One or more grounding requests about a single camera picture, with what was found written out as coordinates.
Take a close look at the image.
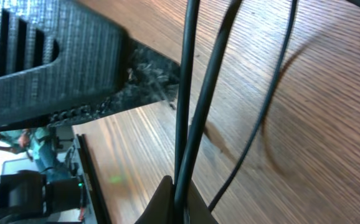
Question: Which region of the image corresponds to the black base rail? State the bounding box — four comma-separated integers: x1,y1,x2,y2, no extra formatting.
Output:
69,134,111,224

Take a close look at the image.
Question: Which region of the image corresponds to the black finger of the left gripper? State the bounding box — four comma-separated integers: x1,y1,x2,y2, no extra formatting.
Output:
0,0,179,131

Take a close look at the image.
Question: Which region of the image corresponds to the person in teal shirt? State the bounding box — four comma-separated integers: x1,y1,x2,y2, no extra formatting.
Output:
0,128,71,182

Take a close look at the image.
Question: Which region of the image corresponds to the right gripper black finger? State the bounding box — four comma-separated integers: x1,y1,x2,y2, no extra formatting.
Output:
135,175,218,224

